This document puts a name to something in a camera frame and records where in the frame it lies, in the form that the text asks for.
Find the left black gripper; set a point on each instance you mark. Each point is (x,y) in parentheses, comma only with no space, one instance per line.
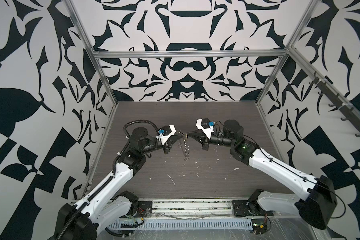
(166,144)

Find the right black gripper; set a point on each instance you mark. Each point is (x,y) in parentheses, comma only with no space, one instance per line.
(205,140)

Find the metal disc with key rings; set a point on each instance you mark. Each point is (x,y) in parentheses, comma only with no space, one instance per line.
(185,147)

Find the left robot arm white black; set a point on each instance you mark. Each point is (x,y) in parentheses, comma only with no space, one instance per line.
(92,214)

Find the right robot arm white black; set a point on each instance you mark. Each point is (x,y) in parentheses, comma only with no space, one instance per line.
(312,198)

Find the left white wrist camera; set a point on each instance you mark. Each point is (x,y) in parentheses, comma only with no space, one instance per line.
(165,133)

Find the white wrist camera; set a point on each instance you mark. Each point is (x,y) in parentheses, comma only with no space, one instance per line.
(207,127)
(165,133)

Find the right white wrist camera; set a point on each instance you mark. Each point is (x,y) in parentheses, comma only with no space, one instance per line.
(207,127)

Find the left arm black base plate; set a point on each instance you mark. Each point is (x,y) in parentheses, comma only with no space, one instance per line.
(140,209)

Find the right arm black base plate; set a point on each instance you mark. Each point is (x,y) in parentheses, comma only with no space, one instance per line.
(246,208)

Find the white slotted cable duct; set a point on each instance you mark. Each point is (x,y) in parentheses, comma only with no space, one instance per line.
(173,224)

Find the small circuit board with wires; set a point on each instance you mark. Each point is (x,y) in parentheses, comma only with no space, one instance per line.
(260,226)

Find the black wall hook rack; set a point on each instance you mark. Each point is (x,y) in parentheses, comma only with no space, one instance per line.
(338,101)

